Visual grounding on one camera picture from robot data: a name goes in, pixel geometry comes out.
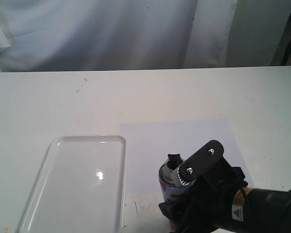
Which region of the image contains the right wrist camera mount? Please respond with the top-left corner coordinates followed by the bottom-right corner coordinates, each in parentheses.
top-left (171, 140), bottom-right (224, 188)

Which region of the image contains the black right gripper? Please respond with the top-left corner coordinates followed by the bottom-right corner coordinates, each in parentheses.
top-left (159, 159), bottom-right (247, 233)

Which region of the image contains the white paper sheet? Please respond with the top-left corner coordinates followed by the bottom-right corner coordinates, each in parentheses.
top-left (120, 119), bottom-right (254, 195)

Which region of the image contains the colourful spray can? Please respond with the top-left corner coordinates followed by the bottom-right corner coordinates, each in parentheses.
top-left (158, 153), bottom-right (189, 230)

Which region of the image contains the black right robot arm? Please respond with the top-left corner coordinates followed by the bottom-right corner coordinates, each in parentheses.
top-left (159, 159), bottom-right (291, 233)

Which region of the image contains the clear plastic tray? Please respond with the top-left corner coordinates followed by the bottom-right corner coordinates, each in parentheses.
top-left (18, 135), bottom-right (126, 233)

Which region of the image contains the white backdrop curtain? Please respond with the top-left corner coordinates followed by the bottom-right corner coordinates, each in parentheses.
top-left (0, 0), bottom-right (291, 72)

